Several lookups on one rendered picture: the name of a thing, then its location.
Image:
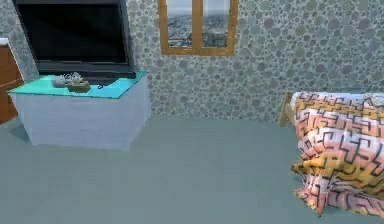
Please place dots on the grey stand with turquoise top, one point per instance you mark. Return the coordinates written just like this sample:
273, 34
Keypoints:
83, 116

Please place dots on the olive brown box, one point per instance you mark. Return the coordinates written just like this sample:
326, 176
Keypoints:
78, 87

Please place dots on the black television set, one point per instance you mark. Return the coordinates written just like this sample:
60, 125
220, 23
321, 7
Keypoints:
75, 35

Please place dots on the grey crumpled object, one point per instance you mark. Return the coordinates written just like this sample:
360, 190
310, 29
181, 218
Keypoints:
68, 79

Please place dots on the bed with patterned orange blanket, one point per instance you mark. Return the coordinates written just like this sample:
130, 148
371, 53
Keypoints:
343, 150

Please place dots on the wooden framed window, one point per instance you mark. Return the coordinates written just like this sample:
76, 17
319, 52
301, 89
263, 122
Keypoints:
198, 26

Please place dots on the small blue object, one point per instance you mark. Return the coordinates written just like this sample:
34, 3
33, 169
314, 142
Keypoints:
101, 86

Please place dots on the brown wooden cupboard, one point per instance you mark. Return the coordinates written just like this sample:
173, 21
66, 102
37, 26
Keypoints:
7, 83

